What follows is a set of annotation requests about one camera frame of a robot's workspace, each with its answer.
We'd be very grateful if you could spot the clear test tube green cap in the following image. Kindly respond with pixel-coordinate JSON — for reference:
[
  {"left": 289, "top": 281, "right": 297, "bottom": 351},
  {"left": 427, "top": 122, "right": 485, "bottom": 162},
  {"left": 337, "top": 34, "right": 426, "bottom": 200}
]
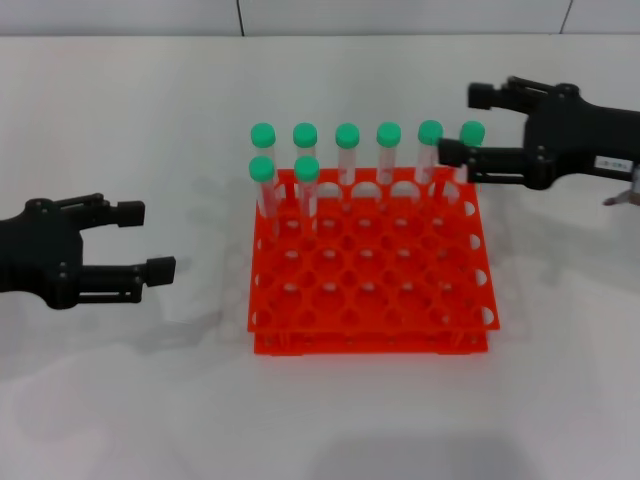
[
  {"left": 417, "top": 119, "right": 445, "bottom": 201},
  {"left": 292, "top": 122, "right": 320, "bottom": 201},
  {"left": 375, "top": 121, "right": 403, "bottom": 206},
  {"left": 248, "top": 156, "right": 281, "bottom": 246},
  {"left": 452, "top": 120, "right": 486, "bottom": 204},
  {"left": 334, "top": 123, "right": 361, "bottom": 209},
  {"left": 249, "top": 123, "right": 280, "bottom": 201},
  {"left": 293, "top": 156, "right": 322, "bottom": 236}
]

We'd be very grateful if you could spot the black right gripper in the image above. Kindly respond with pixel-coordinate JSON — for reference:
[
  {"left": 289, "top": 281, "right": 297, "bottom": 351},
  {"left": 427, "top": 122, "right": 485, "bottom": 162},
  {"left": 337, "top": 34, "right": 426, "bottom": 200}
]
[{"left": 437, "top": 75, "right": 640, "bottom": 193}]

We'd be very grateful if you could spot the orange plastic test tube rack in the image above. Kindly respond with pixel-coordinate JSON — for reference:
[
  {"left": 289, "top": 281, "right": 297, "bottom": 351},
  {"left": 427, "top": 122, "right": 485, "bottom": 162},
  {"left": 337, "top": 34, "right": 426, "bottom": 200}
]
[{"left": 246, "top": 168, "right": 501, "bottom": 359}]

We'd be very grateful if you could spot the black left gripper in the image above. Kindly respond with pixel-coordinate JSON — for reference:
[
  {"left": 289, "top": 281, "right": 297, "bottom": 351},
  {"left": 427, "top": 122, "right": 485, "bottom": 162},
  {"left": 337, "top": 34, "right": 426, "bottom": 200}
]
[{"left": 0, "top": 192, "right": 178, "bottom": 311}]

